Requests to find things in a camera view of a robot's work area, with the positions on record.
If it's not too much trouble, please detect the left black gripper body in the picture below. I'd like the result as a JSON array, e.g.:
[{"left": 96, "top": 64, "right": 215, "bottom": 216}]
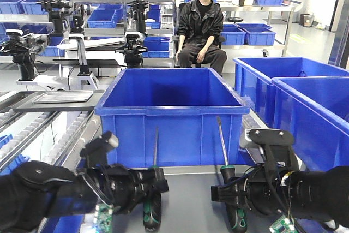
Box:
[{"left": 87, "top": 164, "right": 169, "bottom": 214}]

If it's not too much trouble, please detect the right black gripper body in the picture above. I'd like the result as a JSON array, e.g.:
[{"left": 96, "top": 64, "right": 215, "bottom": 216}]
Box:
[{"left": 210, "top": 167, "right": 289, "bottom": 217}]

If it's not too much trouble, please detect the green-handled screwdriver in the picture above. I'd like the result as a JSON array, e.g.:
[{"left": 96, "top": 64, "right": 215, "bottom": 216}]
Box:
[
  {"left": 215, "top": 116, "right": 249, "bottom": 231},
  {"left": 142, "top": 127, "right": 163, "bottom": 232}
]

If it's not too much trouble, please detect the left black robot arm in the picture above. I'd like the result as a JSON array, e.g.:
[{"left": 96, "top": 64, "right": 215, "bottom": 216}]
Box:
[{"left": 1, "top": 161, "right": 169, "bottom": 232}]

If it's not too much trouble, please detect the grey tray on rollers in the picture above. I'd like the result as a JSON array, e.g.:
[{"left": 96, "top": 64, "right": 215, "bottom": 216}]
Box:
[{"left": 10, "top": 90, "right": 104, "bottom": 112}]

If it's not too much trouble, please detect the blue bin in front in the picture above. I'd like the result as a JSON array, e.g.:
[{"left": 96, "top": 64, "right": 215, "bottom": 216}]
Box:
[{"left": 95, "top": 68, "right": 249, "bottom": 168}]

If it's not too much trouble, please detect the blue bin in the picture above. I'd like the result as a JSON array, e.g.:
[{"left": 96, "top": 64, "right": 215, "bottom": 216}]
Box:
[
  {"left": 233, "top": 57, "right": 348, "bottom": 127},
  {"left": 95, "top": 68, "right": 249, "bottom": 168},
  {"left": 272, "top": 76, "right": 348, "bottom": 171}
]

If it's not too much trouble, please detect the blue bin right front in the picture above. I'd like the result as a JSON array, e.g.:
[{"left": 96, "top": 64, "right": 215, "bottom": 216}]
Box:
[{"left": 272, "top": 76, "right": 348, "bottom": 171}]

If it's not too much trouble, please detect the blue bin right rear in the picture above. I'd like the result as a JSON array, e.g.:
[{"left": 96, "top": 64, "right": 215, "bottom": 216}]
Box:
[{"left": 233, "top": 57, "right": 348, "bottom": 127}]

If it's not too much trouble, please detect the white robot station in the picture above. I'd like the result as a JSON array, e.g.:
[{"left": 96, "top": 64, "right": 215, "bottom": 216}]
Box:
[{"left": 14, "top": 0, "right": 148, "bottom": 90}]

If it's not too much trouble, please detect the person in dark jacket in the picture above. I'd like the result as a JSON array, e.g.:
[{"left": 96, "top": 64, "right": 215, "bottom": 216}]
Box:
[{"left": 176, "top": 0, "right": 227, "bottom": 75}]

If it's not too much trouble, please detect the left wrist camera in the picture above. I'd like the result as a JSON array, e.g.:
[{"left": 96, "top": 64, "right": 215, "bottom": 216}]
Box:
[{"left": 80, "top": 131, "right": 119, "bottom": 168}]

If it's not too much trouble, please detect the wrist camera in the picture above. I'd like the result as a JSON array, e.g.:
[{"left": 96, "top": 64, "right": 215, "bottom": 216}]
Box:
[
  {"left": 240, "top": 128, "right": 294, "bottom": 161},
  {"left": 80, "top": 131, "right": 119, "bottom": 168}
]

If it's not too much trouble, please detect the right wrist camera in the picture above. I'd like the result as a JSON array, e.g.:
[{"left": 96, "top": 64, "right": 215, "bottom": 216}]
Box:
[{"left": 240, "top": 128, "right": 294, "bottom": 161}]

